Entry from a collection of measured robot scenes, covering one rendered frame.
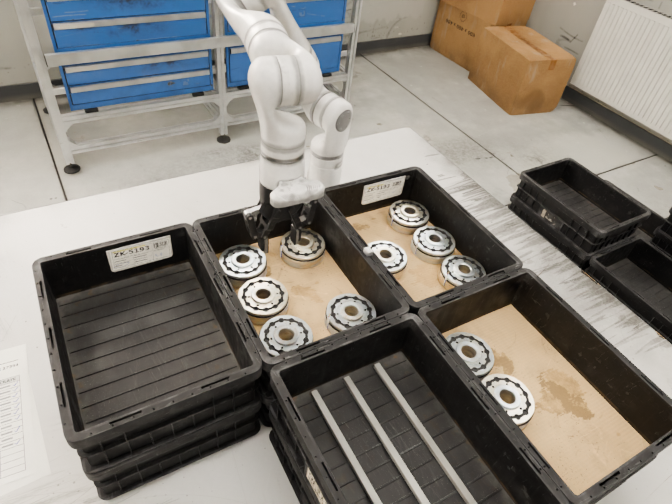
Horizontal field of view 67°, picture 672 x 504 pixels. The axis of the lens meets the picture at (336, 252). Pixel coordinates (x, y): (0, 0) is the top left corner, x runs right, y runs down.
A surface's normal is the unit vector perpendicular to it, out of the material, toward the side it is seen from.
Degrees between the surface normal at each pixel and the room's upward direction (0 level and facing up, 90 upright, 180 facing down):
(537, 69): 89
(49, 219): 0
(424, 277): 0
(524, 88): 90
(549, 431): 0
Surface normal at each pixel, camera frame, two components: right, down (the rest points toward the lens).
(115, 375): 0.11, -0.72
